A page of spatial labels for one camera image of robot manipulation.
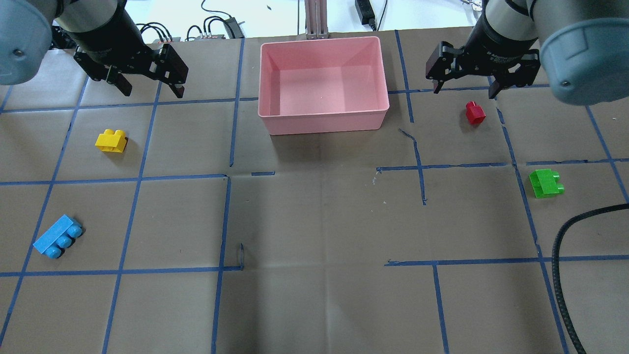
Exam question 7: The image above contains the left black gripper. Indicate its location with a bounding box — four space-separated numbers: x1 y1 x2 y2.
54 7 189 99

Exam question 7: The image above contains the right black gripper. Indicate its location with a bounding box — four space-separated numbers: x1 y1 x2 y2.
426 13 541 99

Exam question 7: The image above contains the green toy block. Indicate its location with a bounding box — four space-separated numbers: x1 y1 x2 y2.
528 169 565 199

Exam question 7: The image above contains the blue toy block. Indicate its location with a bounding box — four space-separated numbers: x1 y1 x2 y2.
33 214 83 259

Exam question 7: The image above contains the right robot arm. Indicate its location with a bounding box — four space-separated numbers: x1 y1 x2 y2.
426 0 629 106

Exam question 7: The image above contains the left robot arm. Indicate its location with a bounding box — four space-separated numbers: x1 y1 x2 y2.
0 0 189 98

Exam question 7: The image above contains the pink plastic box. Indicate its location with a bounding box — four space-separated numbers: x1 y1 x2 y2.
257 36 390 135

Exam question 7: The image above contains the red toy block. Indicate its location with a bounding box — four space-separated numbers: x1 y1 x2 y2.
465 101 486 125

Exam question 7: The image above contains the yellow toy block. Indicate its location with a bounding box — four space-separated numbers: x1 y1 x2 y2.
94 129 128 154

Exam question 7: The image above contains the aluminium frame post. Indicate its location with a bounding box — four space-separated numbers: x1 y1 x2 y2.
305 0 329 40

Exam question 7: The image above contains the black corrugated cable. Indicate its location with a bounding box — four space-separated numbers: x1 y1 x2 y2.
551 203 629 354

